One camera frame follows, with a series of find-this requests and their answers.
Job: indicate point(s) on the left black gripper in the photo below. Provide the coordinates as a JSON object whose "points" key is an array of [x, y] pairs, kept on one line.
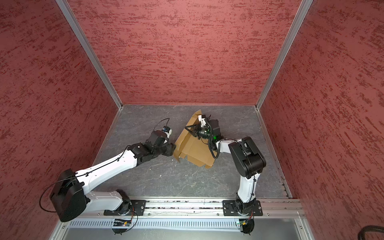
{"points": [[169, 150]]}

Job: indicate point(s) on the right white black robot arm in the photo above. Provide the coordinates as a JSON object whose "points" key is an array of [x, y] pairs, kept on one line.
{"points": [[247, 157]]}

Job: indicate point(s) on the aluminium corner post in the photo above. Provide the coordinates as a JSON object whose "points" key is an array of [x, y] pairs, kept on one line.
{"points": [[291, 35], [81, 36]]}

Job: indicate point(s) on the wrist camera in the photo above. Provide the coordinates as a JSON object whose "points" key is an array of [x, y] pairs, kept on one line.
{"points": [[213, 124], [164, 133]]}

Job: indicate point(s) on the brown cardboard box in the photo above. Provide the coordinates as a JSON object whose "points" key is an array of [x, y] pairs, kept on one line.
{"points": [[201, 152]]}

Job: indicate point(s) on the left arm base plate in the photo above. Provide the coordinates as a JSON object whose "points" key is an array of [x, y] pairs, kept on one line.
{"points": [[128, 208]]}

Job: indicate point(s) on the left small circuit board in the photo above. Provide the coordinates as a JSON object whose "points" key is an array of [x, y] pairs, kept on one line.
{"points": [[122, 223]]}

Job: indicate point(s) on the right aluminium corner post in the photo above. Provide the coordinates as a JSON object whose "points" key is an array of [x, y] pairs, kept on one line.
{"points": [[291, 35]]}

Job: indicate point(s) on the right small circuit board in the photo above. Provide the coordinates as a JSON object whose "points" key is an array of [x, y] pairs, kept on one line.
{"points": [[243, 223]]}

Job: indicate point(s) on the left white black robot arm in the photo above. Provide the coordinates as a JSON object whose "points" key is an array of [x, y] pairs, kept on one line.
{"points": [[73, 194]]}

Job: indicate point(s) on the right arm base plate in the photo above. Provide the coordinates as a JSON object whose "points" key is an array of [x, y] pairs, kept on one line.
{"points": [[238, 208]]}

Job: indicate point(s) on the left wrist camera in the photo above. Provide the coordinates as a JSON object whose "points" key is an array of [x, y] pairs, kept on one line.
{"points": [[164, 133]]}

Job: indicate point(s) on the aluminium front rail frame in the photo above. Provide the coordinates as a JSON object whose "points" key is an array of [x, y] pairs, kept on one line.
{"points": [[191, 214]]}

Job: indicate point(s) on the left aluminium corner post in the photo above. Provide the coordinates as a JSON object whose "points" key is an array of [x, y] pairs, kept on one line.
{"points": [[81, 36]]}

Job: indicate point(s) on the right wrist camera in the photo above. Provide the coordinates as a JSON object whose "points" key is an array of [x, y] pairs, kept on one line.
{"points": [[213, 124]]}

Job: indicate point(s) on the small circuit board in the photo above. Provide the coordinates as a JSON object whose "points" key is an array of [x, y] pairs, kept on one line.
{"points": [[122, 223], [243, 223]]}

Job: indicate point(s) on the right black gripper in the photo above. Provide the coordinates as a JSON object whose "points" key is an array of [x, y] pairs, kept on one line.
{"points": [[196, 132]]}

